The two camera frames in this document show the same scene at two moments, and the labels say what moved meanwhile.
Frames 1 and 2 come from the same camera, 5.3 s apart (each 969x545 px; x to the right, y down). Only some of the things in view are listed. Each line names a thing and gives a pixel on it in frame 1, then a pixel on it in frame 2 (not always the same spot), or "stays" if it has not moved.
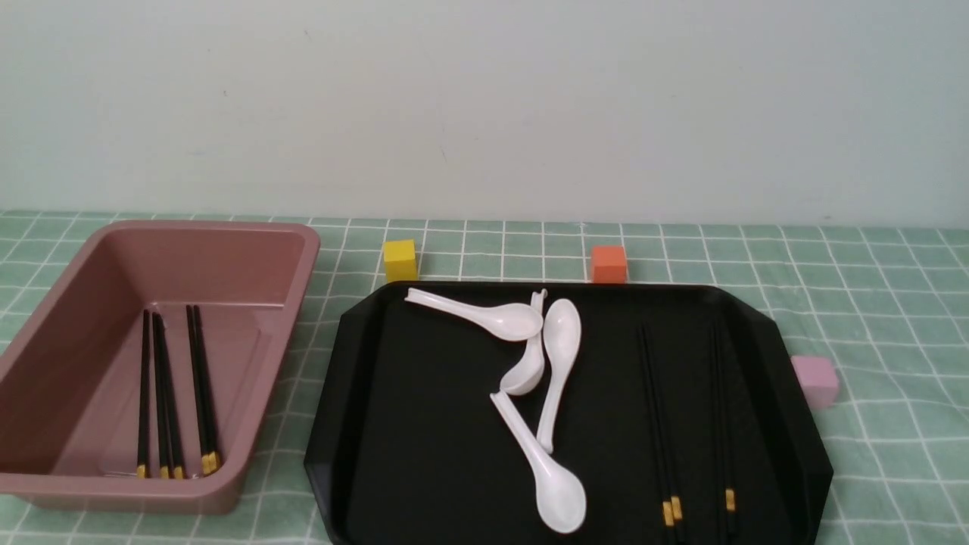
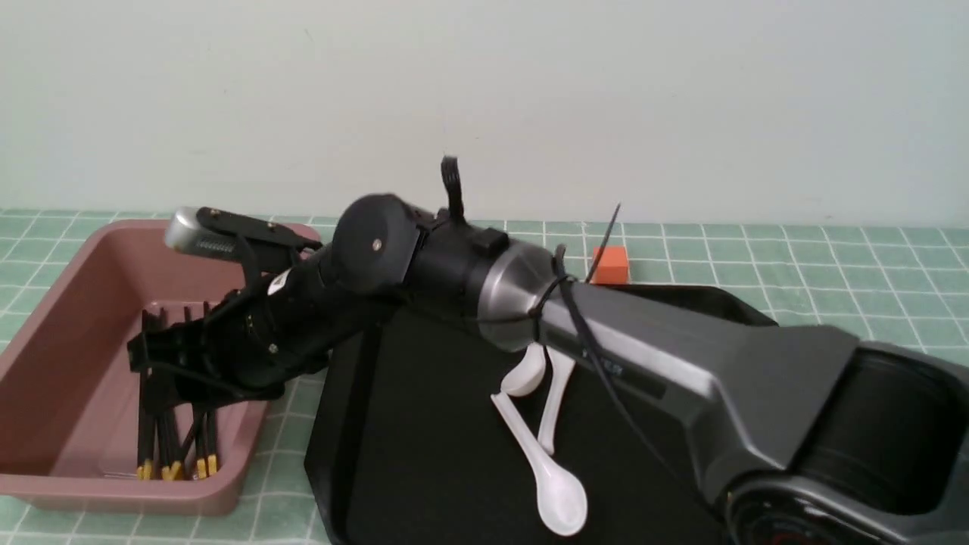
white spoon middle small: [528, 372] stays
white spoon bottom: [560, 496] stays
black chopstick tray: [671, 505] -> [177, 468]
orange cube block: [608, 264] stays
